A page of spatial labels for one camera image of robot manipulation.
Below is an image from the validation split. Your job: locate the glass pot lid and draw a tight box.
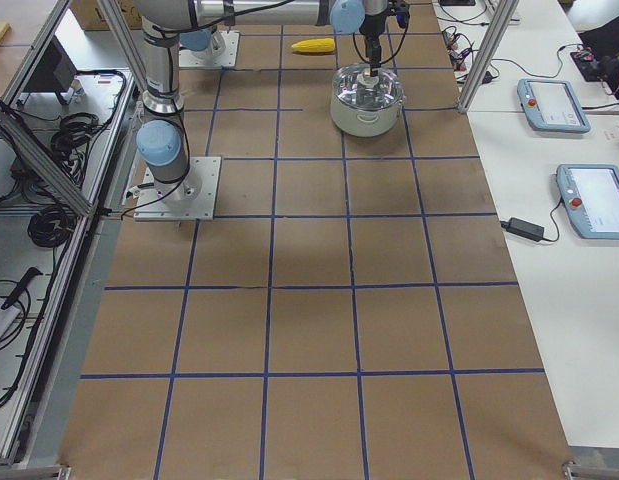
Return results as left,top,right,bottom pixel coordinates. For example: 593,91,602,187
332,64,404,111

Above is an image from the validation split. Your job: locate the teach pendant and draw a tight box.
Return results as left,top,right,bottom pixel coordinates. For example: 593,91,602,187
517,79,591,134
556,164,619,240

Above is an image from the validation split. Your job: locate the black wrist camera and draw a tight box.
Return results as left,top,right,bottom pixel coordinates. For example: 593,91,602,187
390,0,410,30

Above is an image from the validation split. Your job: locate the black power adapter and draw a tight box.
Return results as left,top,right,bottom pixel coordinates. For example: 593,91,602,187
500,217,544,242

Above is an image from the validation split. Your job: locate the coiled black cable bundle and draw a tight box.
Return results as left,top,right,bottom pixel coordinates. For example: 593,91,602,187
27,205,76,250

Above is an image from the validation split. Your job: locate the far teach pendant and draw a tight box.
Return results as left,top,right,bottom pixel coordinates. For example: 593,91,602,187
517,79,591,134

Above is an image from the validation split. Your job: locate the aluminium frame post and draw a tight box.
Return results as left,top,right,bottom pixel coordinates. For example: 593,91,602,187
457,0,519,113

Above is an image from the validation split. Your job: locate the near teach pendant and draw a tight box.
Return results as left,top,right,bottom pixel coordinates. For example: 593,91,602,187
556,164,619,240

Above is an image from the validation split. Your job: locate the brown paper table mat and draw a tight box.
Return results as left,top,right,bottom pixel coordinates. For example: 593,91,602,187
60,1,570,479

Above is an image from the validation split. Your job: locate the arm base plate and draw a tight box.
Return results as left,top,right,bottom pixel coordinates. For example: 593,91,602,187
179,29,240,70
132,156,222,221

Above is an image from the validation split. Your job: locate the yellow corn cob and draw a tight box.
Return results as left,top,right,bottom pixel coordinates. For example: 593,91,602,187
291,38,336,55

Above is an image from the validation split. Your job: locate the cardboard box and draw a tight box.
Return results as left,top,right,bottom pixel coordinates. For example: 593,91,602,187
71,0,145,32

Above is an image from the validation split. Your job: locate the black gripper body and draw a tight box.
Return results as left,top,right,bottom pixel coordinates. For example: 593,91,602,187
363,0,389,36

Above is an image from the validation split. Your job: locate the pale green cooking pot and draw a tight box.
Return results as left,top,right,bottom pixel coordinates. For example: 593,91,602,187
330,90,405,137

